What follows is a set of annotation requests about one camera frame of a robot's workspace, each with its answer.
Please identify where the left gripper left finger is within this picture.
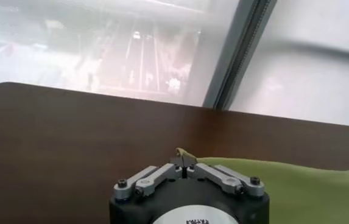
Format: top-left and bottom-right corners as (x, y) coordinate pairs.
(113, 156), (187, 201)

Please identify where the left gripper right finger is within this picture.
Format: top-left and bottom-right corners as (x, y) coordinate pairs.
(186, 157), (266, 197)

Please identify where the lime green printed t-shirt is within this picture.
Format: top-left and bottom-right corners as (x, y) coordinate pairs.
(175, 147), (349, 224)

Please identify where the dark vertical window mullion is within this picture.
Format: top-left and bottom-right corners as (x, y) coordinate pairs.
(202, 0), (278, 111)

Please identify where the grey outdoor handrail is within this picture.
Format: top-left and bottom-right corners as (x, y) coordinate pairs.
(262, 38), (349, 65)

